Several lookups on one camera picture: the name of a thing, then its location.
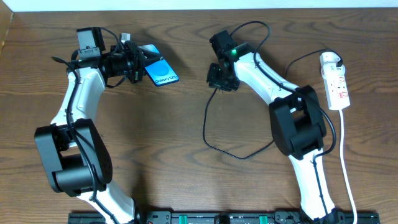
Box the blue Galaxy smartphone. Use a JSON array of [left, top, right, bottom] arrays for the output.
[[139, 44, 179, 86]]

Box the black USB charging cable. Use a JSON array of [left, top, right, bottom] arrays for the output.
[[202, 48, 344, 161]]

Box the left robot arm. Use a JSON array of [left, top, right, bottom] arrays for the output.
[[34, 27, 163, 223]]

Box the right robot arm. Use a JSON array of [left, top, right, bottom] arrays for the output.
[[207, 30, 338, 223]]

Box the white charger plug adapter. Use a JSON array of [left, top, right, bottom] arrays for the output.
[[320, 51, 346, 80]]

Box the white power strip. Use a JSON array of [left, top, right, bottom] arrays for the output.
[[324, 75, 351, 111]]

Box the white power strip cord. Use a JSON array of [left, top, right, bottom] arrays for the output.
[[338, 108, 358, 218]]

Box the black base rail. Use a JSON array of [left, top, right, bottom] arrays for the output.
[[67, 210, 381, 224]]

